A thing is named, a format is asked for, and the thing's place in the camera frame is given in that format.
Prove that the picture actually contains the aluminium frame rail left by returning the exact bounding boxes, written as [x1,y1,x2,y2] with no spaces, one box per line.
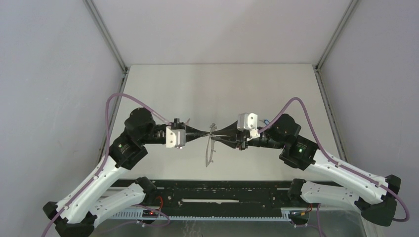
[82,0,130,164]

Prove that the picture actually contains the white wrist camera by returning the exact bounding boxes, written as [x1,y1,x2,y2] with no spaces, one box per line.
[237,113,258,131]
[166,126,186,149]

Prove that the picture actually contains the blue key tag with key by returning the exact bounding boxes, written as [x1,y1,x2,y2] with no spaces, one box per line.
[260,119,270,125]

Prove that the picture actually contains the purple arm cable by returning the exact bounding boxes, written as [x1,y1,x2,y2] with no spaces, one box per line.
[257,97,411,223]
[41,93,172,237]

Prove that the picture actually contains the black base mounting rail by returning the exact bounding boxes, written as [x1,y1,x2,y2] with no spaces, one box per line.
[111,179,322,220]

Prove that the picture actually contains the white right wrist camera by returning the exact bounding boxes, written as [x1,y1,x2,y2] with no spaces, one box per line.
[237,113,258,131]

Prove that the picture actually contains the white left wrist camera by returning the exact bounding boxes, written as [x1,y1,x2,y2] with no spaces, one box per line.
[166,126,186,149]

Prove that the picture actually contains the aluminium frame rail right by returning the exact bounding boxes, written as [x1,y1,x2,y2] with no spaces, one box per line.
[313,0,361,162]

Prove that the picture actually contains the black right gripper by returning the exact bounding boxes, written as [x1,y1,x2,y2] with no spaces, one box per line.
[211,119,285,152]

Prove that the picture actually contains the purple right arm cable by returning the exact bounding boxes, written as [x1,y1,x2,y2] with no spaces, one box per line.
[257,97,411,223]

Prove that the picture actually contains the aluminium frame rail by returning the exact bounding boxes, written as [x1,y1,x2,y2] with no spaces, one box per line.
[313,0,361,162]
[82,0,130,164]

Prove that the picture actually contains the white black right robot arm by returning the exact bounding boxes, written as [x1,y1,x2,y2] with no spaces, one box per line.
[212,114,401,227]

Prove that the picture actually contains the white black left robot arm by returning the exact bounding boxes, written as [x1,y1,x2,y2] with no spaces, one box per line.
[43,108,209,237]

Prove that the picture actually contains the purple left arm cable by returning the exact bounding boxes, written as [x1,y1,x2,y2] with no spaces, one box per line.
[41,93,172,237]

